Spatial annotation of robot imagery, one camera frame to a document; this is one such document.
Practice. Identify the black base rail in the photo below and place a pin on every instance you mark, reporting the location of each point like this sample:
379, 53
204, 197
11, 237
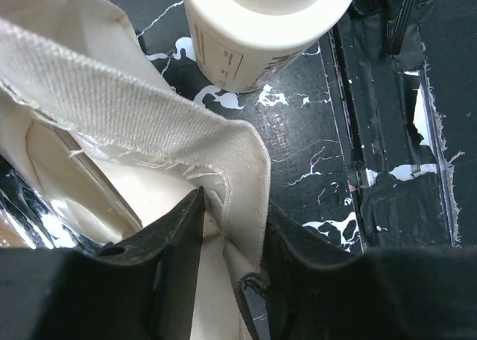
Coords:
406, 73

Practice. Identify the cream cylindrical bottle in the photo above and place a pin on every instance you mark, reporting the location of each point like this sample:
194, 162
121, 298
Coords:
240, 45

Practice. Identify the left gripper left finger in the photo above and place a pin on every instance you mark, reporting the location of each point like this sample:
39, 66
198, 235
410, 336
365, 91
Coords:
140, 288

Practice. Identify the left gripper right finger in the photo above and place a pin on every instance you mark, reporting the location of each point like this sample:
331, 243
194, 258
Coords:
313, 289

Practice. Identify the beige canvas tote bag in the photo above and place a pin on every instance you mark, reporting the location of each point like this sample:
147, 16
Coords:
95, 129

